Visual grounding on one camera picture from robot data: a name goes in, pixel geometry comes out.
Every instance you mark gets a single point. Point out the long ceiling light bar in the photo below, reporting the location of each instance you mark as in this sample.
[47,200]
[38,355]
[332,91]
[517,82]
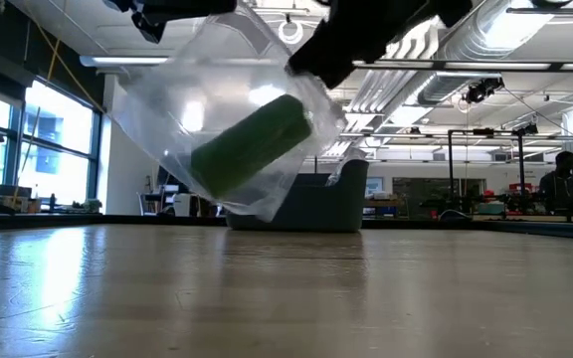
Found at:
[465,65]

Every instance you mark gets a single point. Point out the black metal table frame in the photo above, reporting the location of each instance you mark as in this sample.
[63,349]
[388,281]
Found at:
[117,220]

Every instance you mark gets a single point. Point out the black metal station frame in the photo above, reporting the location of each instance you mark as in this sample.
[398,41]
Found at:
[485,132]

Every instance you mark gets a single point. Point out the black spotlight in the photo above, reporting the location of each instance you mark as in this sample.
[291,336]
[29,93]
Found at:
[483,89]

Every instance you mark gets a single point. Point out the person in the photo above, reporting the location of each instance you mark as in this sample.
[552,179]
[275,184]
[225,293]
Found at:
[560,181]

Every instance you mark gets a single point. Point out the dark teal plastic bin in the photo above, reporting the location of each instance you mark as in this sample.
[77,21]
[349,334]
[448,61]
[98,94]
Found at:
[321,204]

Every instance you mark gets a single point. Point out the silver ventilation duct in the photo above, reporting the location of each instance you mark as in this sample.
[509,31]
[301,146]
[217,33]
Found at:
[485,30]

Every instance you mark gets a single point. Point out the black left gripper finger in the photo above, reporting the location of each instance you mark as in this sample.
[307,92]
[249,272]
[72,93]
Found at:
[202,6]

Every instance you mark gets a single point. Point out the green bandage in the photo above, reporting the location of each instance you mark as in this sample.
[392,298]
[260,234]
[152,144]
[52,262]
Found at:
[251,144]

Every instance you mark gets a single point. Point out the white computer box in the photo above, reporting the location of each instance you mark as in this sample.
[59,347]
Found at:
[182,205]

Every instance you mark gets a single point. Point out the large window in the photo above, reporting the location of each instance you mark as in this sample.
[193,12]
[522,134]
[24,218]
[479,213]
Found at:
[57,119]

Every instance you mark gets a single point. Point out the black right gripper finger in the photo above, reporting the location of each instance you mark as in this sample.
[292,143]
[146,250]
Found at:
[326,59]

